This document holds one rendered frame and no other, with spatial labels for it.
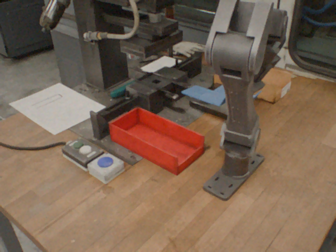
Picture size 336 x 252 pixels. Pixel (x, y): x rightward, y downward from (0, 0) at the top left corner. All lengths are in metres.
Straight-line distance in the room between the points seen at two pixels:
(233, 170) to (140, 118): 0.36
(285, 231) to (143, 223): 0.31
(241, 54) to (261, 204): 0.38
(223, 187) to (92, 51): 0.69
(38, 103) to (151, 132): 0.46
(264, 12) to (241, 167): 0.39
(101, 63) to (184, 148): 0.47
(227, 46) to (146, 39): 0.48
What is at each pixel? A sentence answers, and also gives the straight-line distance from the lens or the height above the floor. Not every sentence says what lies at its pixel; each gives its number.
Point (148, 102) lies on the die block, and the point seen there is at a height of 0.96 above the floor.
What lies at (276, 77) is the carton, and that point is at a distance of 1.30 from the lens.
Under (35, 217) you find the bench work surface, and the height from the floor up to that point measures 0.90.
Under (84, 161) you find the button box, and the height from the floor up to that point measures 0.93.
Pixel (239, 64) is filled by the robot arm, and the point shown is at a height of 1.25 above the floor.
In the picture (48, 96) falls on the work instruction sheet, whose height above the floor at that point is 0.90.
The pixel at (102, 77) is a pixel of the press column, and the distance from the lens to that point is 1.26.
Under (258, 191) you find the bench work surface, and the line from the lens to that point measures 0.85.
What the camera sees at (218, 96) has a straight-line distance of 1.01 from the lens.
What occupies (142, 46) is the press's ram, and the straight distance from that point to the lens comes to 0.99.
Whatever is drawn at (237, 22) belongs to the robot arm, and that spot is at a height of 1.30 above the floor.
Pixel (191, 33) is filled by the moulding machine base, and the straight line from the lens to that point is 1.80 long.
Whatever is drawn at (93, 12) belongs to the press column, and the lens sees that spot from 1.18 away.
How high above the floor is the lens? 1.49
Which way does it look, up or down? 34 degrees down
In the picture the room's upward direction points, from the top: 2 degrees counter-clockwise
